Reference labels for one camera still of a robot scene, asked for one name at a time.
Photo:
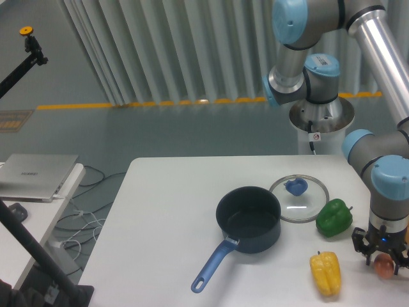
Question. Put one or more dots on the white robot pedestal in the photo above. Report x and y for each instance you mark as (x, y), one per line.
(321, 134)

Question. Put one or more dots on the brown egg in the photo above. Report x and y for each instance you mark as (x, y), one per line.
(384, 266)

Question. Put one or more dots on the glass lid blue knob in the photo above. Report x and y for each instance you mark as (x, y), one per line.
(301, 197)

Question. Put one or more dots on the dark blue saucepan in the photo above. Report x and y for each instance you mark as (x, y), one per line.
(250, 220)

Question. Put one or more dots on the silver laptop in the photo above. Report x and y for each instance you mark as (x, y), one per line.
(35, 177)

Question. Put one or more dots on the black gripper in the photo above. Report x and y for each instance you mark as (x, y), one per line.
(373, 240)

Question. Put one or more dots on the green bell pepper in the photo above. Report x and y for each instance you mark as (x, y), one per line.
(334, 218)

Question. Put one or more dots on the small black table mount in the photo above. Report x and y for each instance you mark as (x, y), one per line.
(18, 211)

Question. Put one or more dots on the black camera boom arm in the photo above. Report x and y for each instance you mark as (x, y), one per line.
(35, 57)

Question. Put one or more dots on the yellow bell pepper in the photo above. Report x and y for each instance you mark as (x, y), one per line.
(326, 273)

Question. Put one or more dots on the orange bread loaf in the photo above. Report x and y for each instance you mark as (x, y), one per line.
(407, 235)

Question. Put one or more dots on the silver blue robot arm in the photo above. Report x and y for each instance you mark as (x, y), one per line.
(327, 47)

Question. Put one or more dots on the black tripod pole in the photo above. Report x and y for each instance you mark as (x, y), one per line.
(78, 295)

